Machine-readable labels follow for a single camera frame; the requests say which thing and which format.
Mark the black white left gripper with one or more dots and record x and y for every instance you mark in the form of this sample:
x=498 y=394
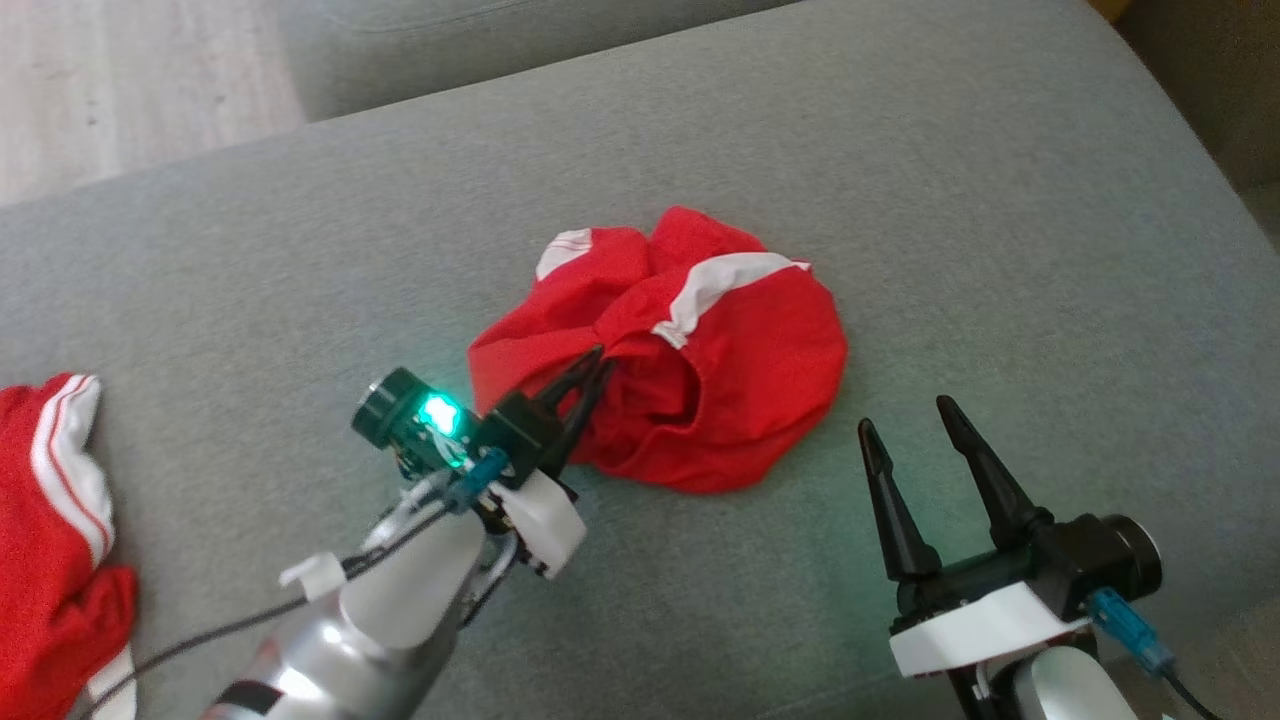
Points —
x=520 y=430

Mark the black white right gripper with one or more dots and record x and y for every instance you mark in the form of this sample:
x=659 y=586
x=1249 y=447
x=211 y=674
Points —
x=1000 y=620

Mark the plain red garment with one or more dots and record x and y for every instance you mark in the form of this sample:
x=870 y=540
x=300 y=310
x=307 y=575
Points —
x=750 y=370

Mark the red jersey with white sleeves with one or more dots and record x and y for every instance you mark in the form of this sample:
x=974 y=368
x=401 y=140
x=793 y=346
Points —
x=40 y=580

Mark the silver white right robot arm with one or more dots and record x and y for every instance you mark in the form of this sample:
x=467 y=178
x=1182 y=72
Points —
x=1070 y=690

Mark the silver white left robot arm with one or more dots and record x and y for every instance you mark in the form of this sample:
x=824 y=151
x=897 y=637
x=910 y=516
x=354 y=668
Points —
x=390 y=620

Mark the grey sofa seat cushion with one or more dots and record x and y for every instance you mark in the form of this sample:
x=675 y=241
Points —
x=300 y=300

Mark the small grey sofa cushion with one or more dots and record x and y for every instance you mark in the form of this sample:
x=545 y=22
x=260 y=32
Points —
x=450 y=50

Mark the yellow furniture panel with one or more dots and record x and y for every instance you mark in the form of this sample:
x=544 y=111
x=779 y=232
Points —
x=1200 y=80

